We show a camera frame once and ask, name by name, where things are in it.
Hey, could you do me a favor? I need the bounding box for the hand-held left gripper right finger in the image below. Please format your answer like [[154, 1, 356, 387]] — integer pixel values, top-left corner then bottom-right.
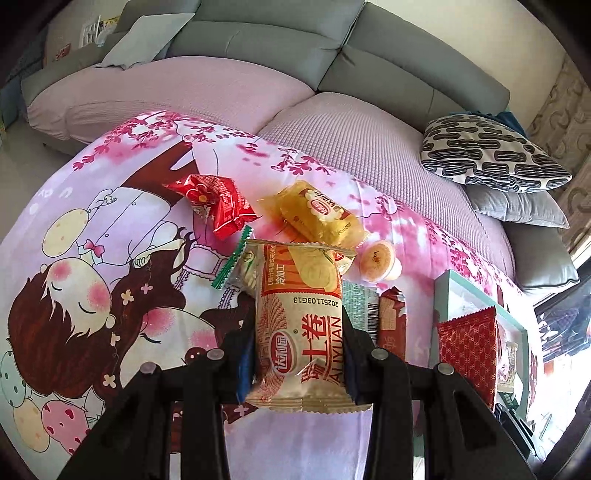
[[342, 314, 539, 480]]

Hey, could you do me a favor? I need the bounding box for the teal and white snack packet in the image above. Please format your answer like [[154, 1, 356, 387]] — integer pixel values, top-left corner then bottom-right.
[[342, 281, 382, 344]]

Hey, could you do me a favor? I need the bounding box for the red flower snack packet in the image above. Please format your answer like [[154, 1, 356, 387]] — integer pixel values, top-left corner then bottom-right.
[[161, 174, 257, 241]]

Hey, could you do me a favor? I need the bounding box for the white paper holder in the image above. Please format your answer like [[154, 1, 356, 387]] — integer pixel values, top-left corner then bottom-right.
[[81, 15, 122, 47]]

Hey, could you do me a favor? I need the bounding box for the grey sofa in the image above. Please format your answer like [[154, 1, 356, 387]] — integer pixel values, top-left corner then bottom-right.
[[21, 0, 580, 296]]

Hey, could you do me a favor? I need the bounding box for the teal cardboard box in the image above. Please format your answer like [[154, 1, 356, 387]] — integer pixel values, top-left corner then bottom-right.
[[434, 269, 532, 416]]

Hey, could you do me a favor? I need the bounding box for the dark red wafer packet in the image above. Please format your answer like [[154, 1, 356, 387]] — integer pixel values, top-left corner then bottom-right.
[[379, 286, 408, 363]]

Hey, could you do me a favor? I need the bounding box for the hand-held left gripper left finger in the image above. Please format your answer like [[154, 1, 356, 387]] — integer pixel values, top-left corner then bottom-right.
[[58, 294, 257, 480]]

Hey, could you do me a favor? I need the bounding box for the orange and cream roll packet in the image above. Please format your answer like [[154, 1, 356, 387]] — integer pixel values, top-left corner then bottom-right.
[[238, 239, 374, 414]]

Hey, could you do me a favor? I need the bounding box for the printed cartoon blanket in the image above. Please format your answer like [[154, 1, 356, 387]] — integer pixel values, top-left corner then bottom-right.
[[0, 111, 546, 480]]

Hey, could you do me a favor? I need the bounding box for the red patterned snack packet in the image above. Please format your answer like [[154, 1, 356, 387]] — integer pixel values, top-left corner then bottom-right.
[[436, 307, 500, 409]]

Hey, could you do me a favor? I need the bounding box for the small jelly cup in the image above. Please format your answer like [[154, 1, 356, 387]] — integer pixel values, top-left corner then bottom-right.
[[358, 240, 402, 283]]

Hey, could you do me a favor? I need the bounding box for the round crackers packet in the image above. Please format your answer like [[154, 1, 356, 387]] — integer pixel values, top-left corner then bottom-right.
[[211, 226, 259, 301]]

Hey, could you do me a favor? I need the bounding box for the drying rack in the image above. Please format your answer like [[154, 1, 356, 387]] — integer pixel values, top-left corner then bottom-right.
[[538, 302, 591, 365]]

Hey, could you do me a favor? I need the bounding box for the beige patterned curtain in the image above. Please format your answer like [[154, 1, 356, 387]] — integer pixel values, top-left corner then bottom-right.
[[526, 55, 591, 222]]

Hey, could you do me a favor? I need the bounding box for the black and white patterned pillow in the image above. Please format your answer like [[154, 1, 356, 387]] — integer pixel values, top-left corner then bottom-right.
[[420, 114, 573, 193]]

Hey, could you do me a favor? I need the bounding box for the pink sofa cover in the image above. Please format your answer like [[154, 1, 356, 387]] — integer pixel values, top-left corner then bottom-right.
[[28, 55, 515, 287]]

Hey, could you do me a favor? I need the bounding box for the grey pillow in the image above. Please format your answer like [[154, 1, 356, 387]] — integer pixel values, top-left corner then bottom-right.
[[464, 182, 571, 229]]

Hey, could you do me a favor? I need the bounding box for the pale green pillow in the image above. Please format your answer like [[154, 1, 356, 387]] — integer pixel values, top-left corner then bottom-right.
[[100, 13, 195, 71]]

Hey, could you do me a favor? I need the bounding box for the yellow cake packet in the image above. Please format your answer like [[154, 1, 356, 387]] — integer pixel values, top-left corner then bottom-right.
[[256, 181, 370, 250]]

